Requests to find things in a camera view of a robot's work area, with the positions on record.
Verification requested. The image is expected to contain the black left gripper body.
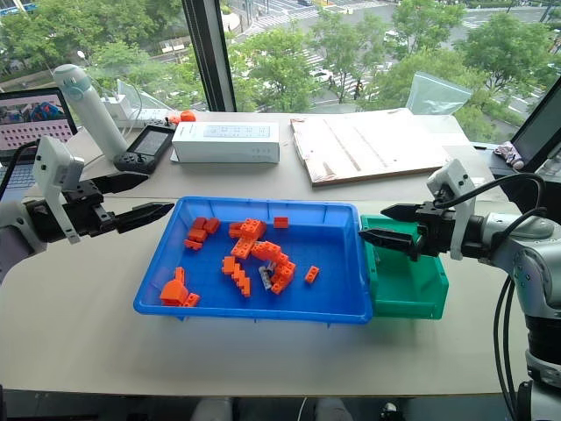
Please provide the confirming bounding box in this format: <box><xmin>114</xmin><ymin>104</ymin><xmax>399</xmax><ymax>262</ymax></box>
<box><xmin>60</xmin><ymin>179</ymin><xmax>120</xmax><ymax>239</ymax></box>

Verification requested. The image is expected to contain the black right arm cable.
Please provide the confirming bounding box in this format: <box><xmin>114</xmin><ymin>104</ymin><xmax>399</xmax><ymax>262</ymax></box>
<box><xmin>493</xmin><ymin>272</ymin><xmax>522</xmax><ymax>421</ymax></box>

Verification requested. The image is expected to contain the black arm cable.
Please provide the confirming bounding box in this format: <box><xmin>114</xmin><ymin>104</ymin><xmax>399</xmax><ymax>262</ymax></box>
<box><xmin>0</xmin><ymin>139</ymin><xmax>41</xmax><ymax>199</ymax></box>
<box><xmin>493</xmin><ymin>272</ymin><xmax>522</xmax><ymax>421</ymax></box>

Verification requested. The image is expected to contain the large orange plastic part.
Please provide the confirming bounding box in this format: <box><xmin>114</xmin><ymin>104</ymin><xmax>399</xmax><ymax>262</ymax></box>
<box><xmin>159</xmin><ymin>266</ymin><xmax>190</xmax><ymax>307</ymax></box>

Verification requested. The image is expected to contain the clear zip plastic bag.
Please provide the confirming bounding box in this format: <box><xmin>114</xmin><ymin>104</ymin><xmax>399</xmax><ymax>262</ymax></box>
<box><xmin>404</xmin><ymin>70</ymin><xmax>473</xmax><ymax>118</ymax></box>

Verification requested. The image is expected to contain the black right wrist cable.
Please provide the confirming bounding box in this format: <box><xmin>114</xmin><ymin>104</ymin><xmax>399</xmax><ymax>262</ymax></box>
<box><xmin>432</xmin><ymin>171</ymin><xmax>547</xmax><ymax>246</ymax></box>

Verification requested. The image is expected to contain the wooden board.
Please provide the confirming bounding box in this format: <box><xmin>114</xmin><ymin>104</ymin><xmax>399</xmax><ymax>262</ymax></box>
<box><xmin>289</xmin><ymin>106</ymin><xmax>453</xmax><ymax>189</ymax></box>

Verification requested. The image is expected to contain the blue plastic tray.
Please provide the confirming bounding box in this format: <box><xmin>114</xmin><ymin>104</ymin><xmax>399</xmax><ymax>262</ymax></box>
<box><xmin>132</xmin><ymin>195</ymin><xmax>374</xmax><ymax>326</ymax></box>

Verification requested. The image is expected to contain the green plastic bin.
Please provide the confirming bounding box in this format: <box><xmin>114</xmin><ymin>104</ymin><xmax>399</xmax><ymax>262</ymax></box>
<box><xmin>359</xmin><ymin>214</ymin><xmax>451</xmax><ymax>322</ymax></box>

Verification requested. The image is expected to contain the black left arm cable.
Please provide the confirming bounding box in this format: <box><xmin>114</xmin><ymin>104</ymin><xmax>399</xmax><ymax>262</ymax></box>
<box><xmin>0</xmin><ymin>139</ymin><xmax>41</xmax><ymax>199</ymax></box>

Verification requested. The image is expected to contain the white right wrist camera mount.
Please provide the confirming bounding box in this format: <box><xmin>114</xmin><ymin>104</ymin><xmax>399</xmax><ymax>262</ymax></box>
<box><xmin>426</xmin><ymin>158</ymin><xmax>478</xmax><ymax>261</ymax></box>

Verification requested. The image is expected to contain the white cardboard box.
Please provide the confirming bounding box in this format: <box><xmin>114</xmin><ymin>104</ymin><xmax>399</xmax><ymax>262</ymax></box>
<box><xmin>170</xmin><ymin>121</ymin><xmax>281</xmax><ymax>165</ymax></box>

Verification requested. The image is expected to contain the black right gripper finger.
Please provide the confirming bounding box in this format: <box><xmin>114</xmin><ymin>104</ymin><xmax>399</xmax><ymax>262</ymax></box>
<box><xmin>380</xmin><ymin>203</ymin><xmax>421</xmax><ymax>223</ymax></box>
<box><xmin>358</xmin><ymin>226</ymin><xmax>422</xmax><ymax>263</ymax></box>

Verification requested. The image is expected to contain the open laptop with pink screen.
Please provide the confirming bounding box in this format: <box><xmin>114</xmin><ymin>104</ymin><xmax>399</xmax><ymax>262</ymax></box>
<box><xmin>0</xmin><ymin>86</ymin><xmax>80</xmax><ymax>199</ymax></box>

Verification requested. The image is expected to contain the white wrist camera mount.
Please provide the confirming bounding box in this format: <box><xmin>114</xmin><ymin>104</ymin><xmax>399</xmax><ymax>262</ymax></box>
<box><xmin>426</xmin><ymin>158</ymin><xmax>478</xmax><ymax>261</ymax></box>
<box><xmin>32</xmin><ymin>135</ymin><xmax>86</xmax><ymax>246</ymax></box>

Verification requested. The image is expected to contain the dark laptop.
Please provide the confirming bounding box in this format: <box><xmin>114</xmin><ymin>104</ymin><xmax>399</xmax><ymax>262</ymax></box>
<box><xmin>486</xmin><ymin>77</ymin><xmax>561</xmax><ymax>177</ymax></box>

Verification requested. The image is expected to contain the orange stepped brick assembly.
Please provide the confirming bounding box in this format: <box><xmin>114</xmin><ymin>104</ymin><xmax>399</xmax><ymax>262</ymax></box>
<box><xmin>221</xmin><ymin>255</ymin><xmax>253</xmax><ymax>299</ymax></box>

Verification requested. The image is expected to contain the white power strip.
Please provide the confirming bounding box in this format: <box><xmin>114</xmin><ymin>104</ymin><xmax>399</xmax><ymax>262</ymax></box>
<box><xmin>101</xmin><ymin>96</ymin><xmax>177</xmax><ymax>129</ymax></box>

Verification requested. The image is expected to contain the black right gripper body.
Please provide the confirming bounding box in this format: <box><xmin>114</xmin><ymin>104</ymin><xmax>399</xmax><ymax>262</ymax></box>
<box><xmin>411</xmin><ymin>200</ymin><xmax>458</xmax><ymax>260</ymax></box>

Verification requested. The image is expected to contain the orange and grey brick assembly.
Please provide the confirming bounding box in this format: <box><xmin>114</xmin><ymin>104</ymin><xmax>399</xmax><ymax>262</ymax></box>
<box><xmin>250</xmin><ymin>240</ymin><xmax>298</xmax><ymax>296</ymax></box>

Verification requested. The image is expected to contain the orange plastic toy brick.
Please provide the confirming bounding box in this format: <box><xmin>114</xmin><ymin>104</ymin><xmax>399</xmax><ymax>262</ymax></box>
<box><xmin>228</xmin><ymin>218</ymin><xmax>267</xmax><ymax>242</ymax></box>

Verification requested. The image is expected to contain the small pink plush toy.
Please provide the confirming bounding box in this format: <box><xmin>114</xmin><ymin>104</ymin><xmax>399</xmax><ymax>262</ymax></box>
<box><xmin>494</xmin><ymin>140</ymin><xmax>526</xmax><ymax>172</ymax></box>

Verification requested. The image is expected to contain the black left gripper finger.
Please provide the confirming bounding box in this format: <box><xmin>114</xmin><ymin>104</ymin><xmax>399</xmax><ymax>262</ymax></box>
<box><xmin>89</xmin><ymin>171</ymin><xmax>150</xmax><ymax>196</ymax></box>
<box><xmin>114</xmin><ymin>202</ymin><xmax>176</xmax><ymax>234</ymax></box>

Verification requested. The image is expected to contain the dark window frame post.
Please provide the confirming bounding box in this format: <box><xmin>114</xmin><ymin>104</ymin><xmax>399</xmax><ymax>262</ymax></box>
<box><xmin>181</xmin><ymin>0</ymin><xmax>238</xmax><ymax>113</ymax></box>

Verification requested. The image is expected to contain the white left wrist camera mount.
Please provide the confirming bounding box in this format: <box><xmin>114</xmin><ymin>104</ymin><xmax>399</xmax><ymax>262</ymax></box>
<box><xmin>32</xmin><ymin>135</ymin><xmax>86</xmax><ymax>246</ymax></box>

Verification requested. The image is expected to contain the white cylindrical handheld device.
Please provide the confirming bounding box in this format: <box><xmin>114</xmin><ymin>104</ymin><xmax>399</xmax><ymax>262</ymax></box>
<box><xmin>52</xmin><ymin>63</ymin><xmax>130</xmax><ymax>160</ymax></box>

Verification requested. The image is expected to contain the black handheld game console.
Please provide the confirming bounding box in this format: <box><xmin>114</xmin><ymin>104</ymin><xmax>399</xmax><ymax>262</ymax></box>
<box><xmin>113</xmin><ymin>123</ymin><xmax>177</xmax><ymax>173</ymax></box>

